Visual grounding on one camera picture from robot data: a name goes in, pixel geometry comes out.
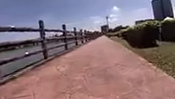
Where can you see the grass strip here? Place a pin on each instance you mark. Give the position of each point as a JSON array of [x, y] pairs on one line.
[[174, 58]]

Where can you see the distant building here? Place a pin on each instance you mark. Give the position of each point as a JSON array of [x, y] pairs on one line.
[[104, 28]]

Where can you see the grey water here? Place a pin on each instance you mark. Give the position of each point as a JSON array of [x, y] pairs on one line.
[[12, 59]]

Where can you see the tall dark building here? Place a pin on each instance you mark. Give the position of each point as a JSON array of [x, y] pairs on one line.
[[162, 7]]

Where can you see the distant trees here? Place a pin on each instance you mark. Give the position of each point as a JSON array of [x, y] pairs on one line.
[[119, 28]]

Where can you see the pole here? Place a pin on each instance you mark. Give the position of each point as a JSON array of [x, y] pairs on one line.
[[107, 22]]

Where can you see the trimmed green hedge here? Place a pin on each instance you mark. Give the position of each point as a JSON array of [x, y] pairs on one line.
[[147, 32]]

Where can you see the red stone-pattern path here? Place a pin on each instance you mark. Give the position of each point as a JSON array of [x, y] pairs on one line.
[[95, 71]]

